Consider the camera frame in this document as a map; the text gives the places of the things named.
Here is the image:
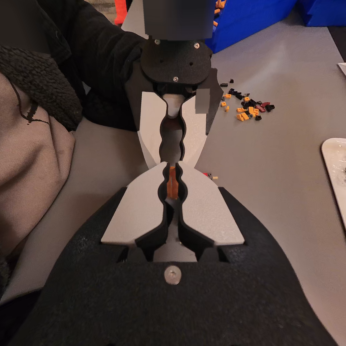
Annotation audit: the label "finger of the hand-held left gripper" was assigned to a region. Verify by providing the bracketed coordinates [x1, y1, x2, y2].
[179, 96, 209, 164]
[137, 91, 168, 166]

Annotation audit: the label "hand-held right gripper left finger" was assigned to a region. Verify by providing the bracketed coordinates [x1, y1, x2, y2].
[101, 161, 170, 250]

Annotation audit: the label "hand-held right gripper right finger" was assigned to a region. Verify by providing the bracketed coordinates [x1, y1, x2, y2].
[175, 161, 245, 253]

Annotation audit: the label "orange toy brick assembly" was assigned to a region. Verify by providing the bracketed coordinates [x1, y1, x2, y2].
[166, 166, 180, 200]

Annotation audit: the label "grey desk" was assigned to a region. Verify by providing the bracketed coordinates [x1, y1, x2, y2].
[0, 0, 346, 346]

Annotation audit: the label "pile of small toy bricks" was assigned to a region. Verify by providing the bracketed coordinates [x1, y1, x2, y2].
[219, 78, 276, 122]

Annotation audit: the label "loose orange bricks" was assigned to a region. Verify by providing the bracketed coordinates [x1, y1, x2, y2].
[213, 0, 227, 27]

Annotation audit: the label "blue plastic bin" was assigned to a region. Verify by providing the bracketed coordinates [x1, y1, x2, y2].
[209, 0, 298, 53]

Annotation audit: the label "person's beige hoodie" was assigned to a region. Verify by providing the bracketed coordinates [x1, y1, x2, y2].
[0, 73, 76, 257]

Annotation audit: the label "person's black fleece jacket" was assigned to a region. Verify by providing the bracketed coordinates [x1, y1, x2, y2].
[0, 45, 83, 131]

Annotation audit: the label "white tray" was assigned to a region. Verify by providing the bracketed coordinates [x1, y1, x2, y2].
[321, 137, 346, 230]

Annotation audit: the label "nested blue plastic bins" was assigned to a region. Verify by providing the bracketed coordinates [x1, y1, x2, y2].
[296, 0, 346, 27]

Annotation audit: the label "orange striped safety post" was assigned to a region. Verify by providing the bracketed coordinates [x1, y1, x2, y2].
[114, 0, 127, 26]

